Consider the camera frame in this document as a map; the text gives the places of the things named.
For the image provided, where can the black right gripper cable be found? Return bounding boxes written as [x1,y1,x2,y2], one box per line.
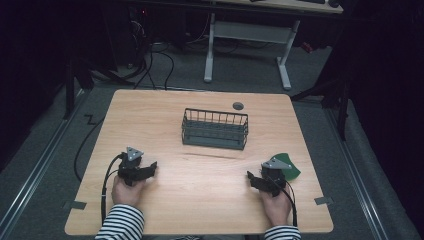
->
[281,179,299,228]

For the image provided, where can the person's right hand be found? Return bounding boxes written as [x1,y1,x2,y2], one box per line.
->
[259,188,293,228]

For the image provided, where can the black metal stand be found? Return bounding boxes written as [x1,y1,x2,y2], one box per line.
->
[62,54,95,121]
[289,74,352,141]

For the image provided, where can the metal floor rail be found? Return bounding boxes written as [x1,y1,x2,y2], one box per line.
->
[324,107,390,240]
[0,89,86,232]

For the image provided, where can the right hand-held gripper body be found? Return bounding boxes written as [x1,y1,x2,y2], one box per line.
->
[260,157,293,197]

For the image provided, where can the dark wire basket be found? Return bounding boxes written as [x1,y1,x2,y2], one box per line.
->
[181,107,250,151]

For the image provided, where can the black cable bundle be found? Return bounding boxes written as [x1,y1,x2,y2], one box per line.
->
[132,41,176,91]

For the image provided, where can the dark computer tower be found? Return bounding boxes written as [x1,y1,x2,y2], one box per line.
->
[102,5,152,69]

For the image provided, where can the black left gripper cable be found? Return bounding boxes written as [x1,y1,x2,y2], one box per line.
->
[100,153,124,226]

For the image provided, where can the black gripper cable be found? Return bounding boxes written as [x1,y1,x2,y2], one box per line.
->
[281,179,299,228]
[100,153,124,226]

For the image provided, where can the black floor cable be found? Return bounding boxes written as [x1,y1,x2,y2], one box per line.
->
[73,114,105,183]

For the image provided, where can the white-legged desk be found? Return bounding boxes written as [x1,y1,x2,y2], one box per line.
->
[203,0,345,91]

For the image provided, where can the green flat leaf-shaped piece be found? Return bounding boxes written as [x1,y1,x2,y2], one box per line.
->
[269,152,302,182]

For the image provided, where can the person's left hand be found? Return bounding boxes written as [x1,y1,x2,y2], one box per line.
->
[111,174,148,208]

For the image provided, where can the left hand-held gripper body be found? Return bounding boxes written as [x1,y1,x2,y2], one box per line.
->
[117,146,150,187]

